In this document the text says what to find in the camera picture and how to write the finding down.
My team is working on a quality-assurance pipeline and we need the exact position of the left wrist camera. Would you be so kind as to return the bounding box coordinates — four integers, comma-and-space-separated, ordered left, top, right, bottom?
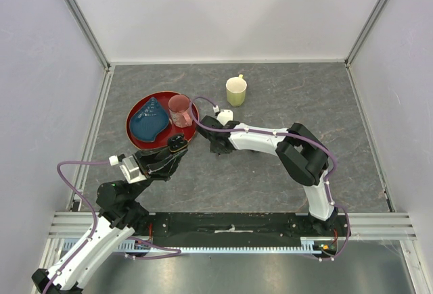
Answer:
120, 155, 146, 184

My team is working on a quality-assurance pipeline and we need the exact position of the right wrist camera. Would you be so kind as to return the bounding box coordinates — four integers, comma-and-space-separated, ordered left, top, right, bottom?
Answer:
216, 109, 233, 126

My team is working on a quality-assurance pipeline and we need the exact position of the purple cable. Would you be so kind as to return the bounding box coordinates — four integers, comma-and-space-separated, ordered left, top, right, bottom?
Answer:
188, 96, 351, 234
42, 157, 118, 294

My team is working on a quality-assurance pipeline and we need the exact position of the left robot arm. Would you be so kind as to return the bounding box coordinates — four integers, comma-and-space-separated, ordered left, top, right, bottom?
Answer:
32, 142, 187, 293

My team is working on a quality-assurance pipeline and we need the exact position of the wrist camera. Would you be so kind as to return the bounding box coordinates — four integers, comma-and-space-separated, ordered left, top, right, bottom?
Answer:
216, 109, 233, 126
120, 155, 146, 184

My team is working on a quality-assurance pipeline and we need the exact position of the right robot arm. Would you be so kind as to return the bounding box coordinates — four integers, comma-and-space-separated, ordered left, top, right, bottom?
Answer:
197, 116, 338, 236

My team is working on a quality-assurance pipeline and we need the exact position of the red round tray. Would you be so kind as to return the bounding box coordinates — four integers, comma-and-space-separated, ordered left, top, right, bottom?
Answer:
126, 91, 196, 150

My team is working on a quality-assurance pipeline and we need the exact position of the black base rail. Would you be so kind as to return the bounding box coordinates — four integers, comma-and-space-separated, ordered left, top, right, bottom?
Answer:
145, 211, 325, 248

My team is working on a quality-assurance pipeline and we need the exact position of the slotted cable duct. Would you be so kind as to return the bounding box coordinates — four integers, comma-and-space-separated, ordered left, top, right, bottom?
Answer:
64, 236, 339, 253

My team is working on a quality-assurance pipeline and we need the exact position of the right aluminium frame post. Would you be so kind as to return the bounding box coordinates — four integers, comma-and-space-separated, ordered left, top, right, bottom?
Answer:
344, 0, 389, 68

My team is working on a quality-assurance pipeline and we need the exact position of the pink glass mug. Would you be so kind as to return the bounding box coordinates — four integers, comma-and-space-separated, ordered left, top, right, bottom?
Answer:
168, 94, 193, 128

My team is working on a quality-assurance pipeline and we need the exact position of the left aluminium frame post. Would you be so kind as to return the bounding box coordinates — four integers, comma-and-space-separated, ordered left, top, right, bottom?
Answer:
64, 0, 111, 71

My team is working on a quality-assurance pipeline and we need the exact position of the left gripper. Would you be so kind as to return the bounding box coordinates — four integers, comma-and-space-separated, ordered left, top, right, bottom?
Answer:
128, 139, 188, 201

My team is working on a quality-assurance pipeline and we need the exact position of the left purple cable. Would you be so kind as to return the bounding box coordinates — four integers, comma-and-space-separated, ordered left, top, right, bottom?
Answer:
42, 157, 118, 294

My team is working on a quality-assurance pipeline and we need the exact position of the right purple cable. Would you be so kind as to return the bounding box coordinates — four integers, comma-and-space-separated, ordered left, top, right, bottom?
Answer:
188, 96, 351, 234

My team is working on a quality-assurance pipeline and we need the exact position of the blue teardrop plate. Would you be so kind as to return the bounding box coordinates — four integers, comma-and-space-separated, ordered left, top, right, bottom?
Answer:
129, 97, 170, 143

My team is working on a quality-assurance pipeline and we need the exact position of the aluminium frame post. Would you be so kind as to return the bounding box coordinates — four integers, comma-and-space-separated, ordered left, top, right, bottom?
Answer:
344, 0, 389, 68
64, 0, 111, 71

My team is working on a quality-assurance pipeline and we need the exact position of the yellow ceramic mug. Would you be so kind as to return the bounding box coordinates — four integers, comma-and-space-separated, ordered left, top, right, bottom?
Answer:
225, 74, 248, 107

